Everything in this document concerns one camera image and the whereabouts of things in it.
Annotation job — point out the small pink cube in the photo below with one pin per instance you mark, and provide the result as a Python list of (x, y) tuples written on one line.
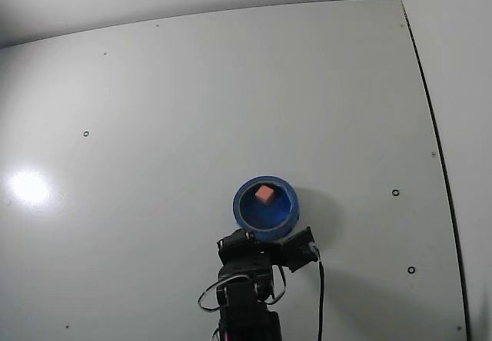
[(264, 195)]

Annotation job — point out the blue round bowl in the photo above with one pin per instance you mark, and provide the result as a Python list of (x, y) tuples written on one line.
[(250, 214)]

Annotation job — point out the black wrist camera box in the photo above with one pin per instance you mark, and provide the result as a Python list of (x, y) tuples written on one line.
[(298, 250)]

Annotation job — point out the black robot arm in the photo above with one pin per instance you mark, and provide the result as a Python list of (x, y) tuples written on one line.
[(246, 310)]

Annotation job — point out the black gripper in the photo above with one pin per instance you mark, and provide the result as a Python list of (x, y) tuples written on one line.
[(241, 246)]

